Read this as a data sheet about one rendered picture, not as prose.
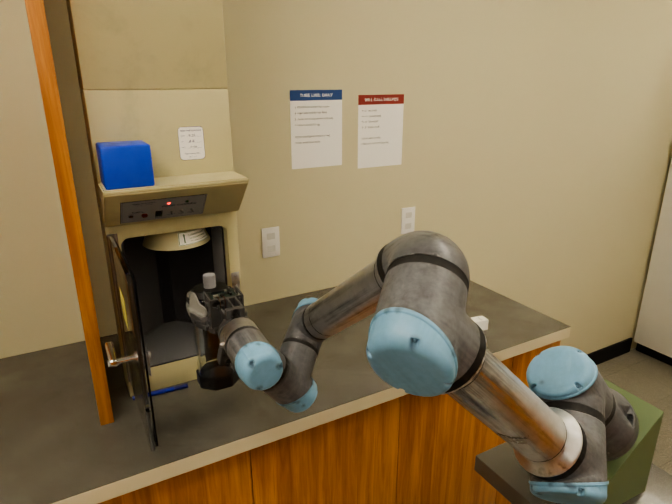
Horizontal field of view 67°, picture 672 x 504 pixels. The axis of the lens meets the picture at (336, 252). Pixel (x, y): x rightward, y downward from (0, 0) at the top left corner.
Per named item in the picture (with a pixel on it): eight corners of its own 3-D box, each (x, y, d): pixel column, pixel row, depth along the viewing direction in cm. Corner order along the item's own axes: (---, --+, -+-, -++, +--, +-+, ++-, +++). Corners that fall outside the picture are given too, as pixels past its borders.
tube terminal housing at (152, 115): (117, 355, 154) (75, 88, 130) (221, 330, 169) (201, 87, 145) (129, 397, 134) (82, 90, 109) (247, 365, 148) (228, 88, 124)
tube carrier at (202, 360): (191, 370, 125) (181, 289, 119) (233, 359, 130) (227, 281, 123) (201, 392, 116) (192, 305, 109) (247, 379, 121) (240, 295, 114)
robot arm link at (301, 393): (330, 364, 102) (298, 334, 96) (313, 417, 96) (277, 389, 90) (301, 365, 107) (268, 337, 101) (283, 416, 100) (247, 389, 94)
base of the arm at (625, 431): (657, 421, 96) (643, 397, 91) (601, 478, 96) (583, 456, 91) (592, 376, 109) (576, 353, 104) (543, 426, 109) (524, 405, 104)
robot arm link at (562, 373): (613, 371, 97) (590, 333, 90) (616, 440, 89) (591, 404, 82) (549, 374, 105) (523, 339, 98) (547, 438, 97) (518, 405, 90)
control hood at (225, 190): (103, 225, 119) (96, 182, 115) (236, 208, 133) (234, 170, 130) (108, 237, 109) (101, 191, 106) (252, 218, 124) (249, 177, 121)
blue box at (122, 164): (101, 182, 115) (94, 142, 112) (147, 178, 120) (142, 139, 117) (105, 190, 107) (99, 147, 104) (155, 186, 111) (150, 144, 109)
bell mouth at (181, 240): (137, 237, 141) (134, 218, 140) (200, 228, 150) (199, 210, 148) (148, 255, 127) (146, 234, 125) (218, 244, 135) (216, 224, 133)
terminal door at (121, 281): (133, 382, 131) (111, 234, 119) (156, 454, 106) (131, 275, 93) (130, 383, 131) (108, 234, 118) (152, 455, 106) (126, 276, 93)
